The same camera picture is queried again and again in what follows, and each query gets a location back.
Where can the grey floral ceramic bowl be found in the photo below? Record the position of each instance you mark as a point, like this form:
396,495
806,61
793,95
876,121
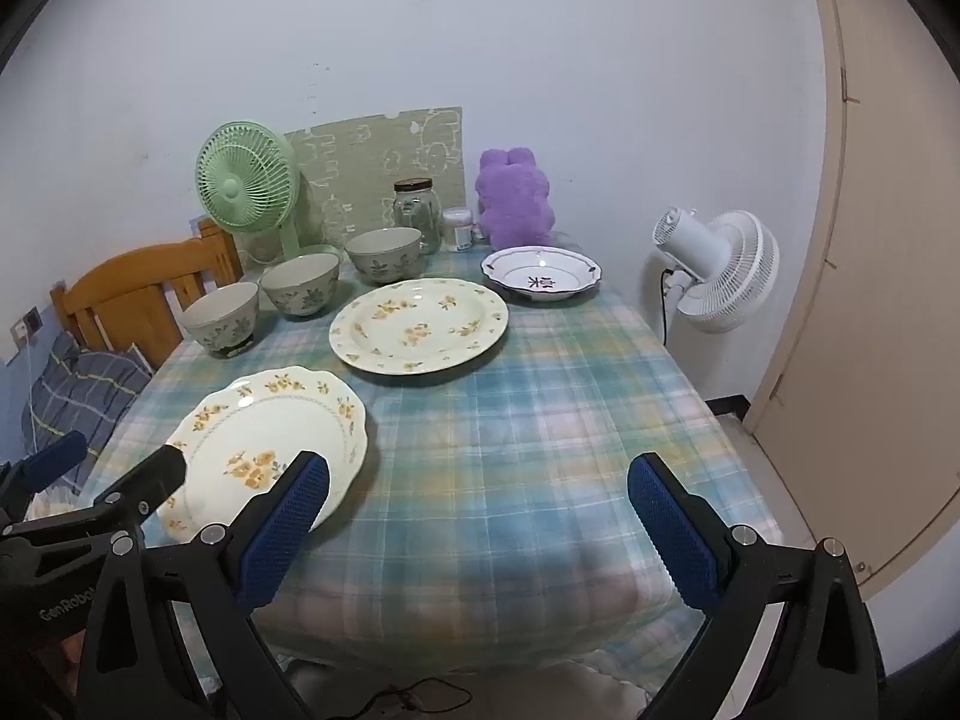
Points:
217,315
300,292
382,259

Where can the round yellow floral plate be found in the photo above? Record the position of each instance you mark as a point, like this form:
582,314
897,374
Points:
420,326

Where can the green patterned mat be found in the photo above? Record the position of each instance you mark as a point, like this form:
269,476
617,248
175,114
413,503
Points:
360,157

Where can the scalloped yellow floral plate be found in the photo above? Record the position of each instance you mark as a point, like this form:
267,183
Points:
247,420

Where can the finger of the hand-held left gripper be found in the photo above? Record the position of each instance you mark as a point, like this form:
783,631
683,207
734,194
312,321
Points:
146,480
49,463

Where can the wall socket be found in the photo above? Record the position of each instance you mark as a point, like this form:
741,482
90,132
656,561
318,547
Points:
26,326

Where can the purple plush toy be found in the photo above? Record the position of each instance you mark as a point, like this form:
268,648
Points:
514,202

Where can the glass jar with dark lid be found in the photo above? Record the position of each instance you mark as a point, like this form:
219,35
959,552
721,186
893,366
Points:
417,217

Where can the beige door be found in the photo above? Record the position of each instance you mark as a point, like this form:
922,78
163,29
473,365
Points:
885,315

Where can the grey blue plaid cloth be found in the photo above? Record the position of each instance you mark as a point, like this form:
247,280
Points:
82,390

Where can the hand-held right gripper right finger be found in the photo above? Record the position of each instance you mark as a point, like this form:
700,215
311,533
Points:
675,540

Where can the cotton swab container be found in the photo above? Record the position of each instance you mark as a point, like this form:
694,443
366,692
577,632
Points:
457,229

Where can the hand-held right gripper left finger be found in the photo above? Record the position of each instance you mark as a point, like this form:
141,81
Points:
281,532

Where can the green desk fan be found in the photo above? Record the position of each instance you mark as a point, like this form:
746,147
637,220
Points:
240,180

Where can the white plate with red pattern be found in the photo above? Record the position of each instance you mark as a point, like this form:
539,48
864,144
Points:
540,270

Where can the white standing fan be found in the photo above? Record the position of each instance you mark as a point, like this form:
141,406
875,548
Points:
720,270

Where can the wooden chair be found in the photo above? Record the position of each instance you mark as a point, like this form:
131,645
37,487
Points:
127,277

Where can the plaid tablecloth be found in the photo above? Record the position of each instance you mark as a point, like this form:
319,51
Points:
487,450

